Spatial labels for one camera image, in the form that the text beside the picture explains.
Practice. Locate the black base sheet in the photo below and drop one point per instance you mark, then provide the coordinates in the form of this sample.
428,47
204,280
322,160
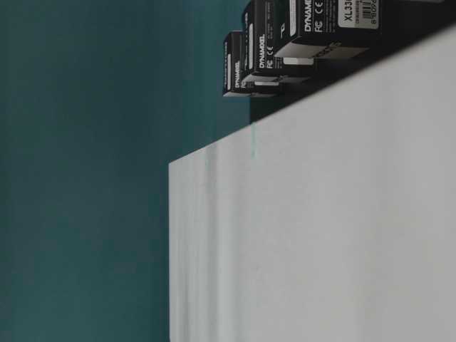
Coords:
331,71

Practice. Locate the white base sheet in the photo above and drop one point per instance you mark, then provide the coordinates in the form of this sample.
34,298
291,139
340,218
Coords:
330,220

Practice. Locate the black dynamixel box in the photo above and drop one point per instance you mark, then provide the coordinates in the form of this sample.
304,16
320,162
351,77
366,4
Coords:
233,85
360,14
260,24
309,29

